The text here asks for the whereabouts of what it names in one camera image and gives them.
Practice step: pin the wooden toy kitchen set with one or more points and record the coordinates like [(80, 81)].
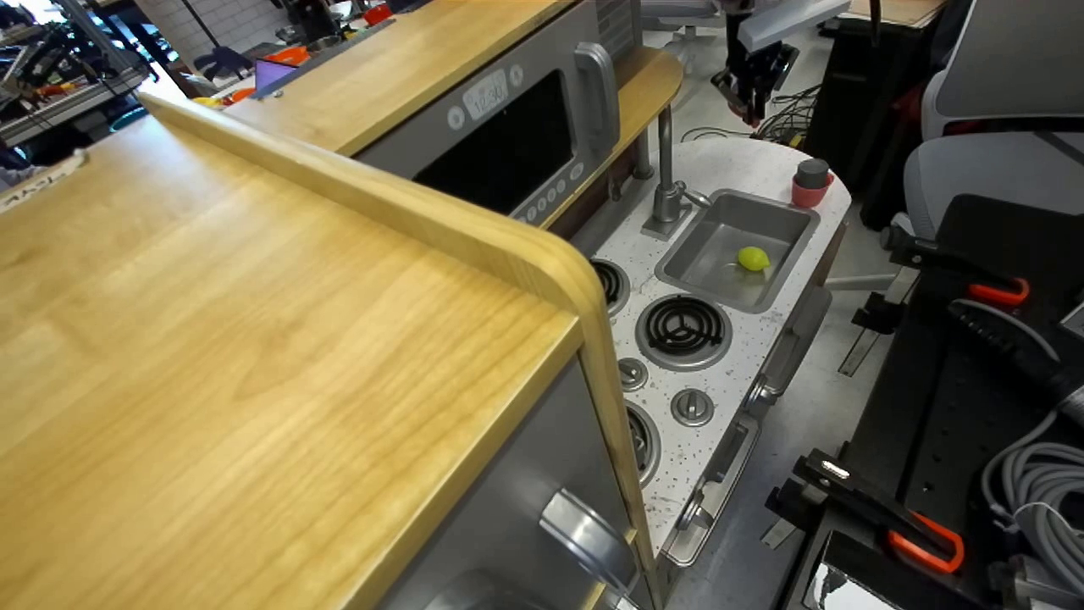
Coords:
[(226, 342)]

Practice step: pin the black perforated mounting board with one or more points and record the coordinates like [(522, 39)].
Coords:
[(950, 429)]

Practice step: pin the black elongated device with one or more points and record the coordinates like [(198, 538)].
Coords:
[(1019, 343)]

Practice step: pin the silver toy faucet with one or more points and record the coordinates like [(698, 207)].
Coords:
[(665, 191)]

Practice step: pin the black cabinet box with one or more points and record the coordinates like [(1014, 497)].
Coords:
[(870, 103)]

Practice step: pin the small grey stove knob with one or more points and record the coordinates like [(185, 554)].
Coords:
[(692, 407), (633, 373)]

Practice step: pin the cluttered metal shelf rack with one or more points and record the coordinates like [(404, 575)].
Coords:
[(54, 69)]

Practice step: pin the yellow toy ball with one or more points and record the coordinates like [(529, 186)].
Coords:
[(755, 259)]

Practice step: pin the grey toy oven door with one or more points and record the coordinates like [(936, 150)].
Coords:
[(521, 476)]

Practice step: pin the black toy stove burner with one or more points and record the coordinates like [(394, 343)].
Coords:
[(645, 441), (612, 282), (682, 331)]

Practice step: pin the white mesh office chair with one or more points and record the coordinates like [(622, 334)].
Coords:
[(994, 157)]

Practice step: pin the red cup with grey lid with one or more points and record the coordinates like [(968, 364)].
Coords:
[(812, 186)]

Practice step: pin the grey metal sink basin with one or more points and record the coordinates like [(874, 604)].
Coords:
[(723, 231)]

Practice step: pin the grey toy microwave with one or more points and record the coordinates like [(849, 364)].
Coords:
[(508, 148)]

